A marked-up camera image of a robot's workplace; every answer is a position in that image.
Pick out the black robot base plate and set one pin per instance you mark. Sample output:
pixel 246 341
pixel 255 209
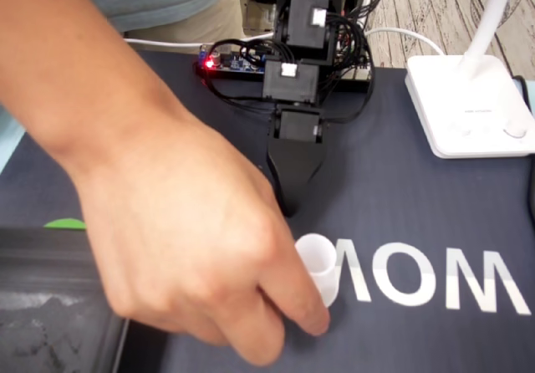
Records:
pixel 234 77

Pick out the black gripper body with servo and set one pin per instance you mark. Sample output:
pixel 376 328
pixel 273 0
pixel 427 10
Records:
pixel 299 124

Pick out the blue circuit board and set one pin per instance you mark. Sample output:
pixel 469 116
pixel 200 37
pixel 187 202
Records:
pixel 234 64

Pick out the white desk lamp neck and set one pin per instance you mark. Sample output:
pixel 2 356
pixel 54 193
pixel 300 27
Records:
pixel 489 21

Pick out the bare person forearm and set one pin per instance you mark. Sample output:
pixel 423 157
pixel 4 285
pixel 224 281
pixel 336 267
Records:
pixel 62 55

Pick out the dark grey printed mat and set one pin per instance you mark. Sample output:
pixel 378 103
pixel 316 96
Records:
pixel 397 189

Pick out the white translucent plastic cup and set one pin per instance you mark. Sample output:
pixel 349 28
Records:
pixel 322 260

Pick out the white desk lamp base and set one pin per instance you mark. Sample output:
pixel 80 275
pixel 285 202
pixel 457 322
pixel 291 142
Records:
pixel 460 109

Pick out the bare person hand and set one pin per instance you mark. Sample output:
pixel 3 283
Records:
pixel 179 231

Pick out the black plastic tray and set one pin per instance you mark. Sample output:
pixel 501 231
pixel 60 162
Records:
pixel 42 306

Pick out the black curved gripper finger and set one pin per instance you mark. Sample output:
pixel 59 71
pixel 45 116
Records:
pixel 299 168

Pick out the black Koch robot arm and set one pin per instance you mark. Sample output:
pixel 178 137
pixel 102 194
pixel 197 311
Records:
pixel 305 13

